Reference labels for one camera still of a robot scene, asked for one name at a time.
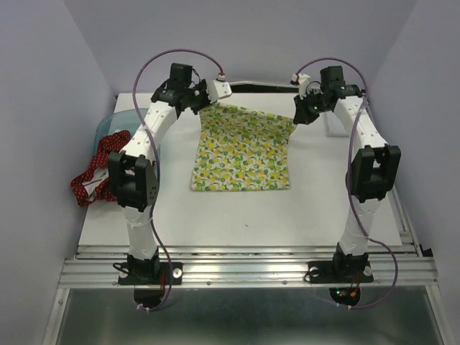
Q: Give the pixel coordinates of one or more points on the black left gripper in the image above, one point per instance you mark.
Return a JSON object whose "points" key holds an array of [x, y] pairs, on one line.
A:
{"points": [[203, 87]]}

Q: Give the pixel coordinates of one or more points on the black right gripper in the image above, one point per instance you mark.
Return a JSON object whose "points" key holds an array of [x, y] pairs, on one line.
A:
{"points": [[302, 116]]}

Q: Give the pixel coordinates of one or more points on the lemon print skirt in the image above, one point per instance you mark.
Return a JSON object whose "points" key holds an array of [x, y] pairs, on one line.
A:
{"points": [[241, 149]]}

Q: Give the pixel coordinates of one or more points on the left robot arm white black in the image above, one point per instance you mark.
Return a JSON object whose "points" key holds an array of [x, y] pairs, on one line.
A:
{"points": [[134, 172]]}

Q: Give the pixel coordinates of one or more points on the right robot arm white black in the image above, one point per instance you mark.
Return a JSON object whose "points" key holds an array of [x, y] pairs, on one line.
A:
{"points": [[372, 162]]}

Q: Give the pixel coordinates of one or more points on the folded white skirt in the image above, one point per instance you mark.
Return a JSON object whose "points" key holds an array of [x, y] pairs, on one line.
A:
{"points": [[333, 125]]}

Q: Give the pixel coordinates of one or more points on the red polka dot skirt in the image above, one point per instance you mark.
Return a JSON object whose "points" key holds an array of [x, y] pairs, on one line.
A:
{"points": [[93, 184]]}

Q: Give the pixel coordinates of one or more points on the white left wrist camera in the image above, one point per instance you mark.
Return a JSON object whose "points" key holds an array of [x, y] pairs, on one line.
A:
{"points": [[218, 88]]}

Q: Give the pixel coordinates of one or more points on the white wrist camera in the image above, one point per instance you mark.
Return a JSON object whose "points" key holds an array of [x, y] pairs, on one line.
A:
{"points": [[303, 82], [218, 88]]}

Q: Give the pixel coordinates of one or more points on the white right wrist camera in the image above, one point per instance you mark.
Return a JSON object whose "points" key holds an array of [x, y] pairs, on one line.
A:
{"points": [[303, 82]]}

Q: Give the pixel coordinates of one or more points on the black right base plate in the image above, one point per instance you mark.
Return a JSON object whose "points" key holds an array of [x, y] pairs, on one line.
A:
{"points": [[326, 272]]}

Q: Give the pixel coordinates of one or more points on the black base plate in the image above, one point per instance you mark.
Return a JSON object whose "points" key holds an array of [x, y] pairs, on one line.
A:
{"points": [[161, 277], [326, 272]]}

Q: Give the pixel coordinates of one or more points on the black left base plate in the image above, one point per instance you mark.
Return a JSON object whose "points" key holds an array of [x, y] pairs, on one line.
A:
{"points": [[161, 277]]}

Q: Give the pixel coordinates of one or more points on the aluminium frame rails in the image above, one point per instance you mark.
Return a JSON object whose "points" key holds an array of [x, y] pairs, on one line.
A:
{"points": [[253, 239]]}

